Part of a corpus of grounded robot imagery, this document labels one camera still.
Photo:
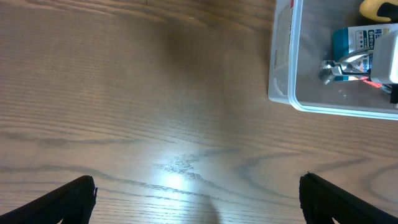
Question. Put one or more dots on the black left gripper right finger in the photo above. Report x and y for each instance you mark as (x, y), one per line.
(323, 202)

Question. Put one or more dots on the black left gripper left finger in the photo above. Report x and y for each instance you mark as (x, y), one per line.
(70, 203)

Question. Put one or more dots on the black orange telescopic pickup tool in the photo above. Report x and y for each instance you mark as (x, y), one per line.
(354, 66)

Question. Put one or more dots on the blue white small box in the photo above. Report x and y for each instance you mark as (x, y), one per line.
(350, 39)

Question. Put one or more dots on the yellow black stubby screwdriver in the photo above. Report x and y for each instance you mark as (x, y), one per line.
(379, 10)

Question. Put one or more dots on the clear plastic container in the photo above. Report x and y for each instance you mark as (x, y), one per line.
(302, 37)

